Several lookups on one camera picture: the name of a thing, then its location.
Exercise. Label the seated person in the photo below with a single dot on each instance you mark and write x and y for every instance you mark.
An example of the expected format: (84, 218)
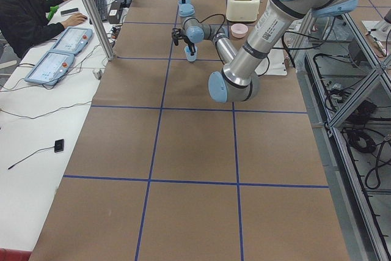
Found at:
(24, 23)

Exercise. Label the small black square device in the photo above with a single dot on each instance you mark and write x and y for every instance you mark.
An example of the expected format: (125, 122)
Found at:
(59, 145)

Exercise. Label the light blue cup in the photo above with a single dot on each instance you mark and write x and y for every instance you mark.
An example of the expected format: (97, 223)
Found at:
(191, 57)
(185, 8)

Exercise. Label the teach pendant far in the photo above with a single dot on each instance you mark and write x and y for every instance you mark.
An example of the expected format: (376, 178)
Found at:
(73, 40)

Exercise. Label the teach pendant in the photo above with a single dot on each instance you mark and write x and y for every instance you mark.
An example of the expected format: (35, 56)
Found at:
(52, 67)
(73, 40)

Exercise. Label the teach pendant near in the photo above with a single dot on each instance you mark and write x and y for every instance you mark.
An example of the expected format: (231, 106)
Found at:
(52, 67)

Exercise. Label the pink bowl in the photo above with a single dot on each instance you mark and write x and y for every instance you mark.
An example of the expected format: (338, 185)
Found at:
(239, 30)

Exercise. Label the black keyboard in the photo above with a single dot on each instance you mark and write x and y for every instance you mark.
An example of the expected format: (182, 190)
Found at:
(102, 9)

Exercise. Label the cream toaster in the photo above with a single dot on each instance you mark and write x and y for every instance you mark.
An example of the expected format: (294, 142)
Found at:
(242, 11)

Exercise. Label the black smartphone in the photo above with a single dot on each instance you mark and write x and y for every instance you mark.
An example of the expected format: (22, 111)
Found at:
(68, 11)

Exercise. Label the aluminium frame post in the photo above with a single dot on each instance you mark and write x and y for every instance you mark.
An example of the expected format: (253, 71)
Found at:
(99, 28)

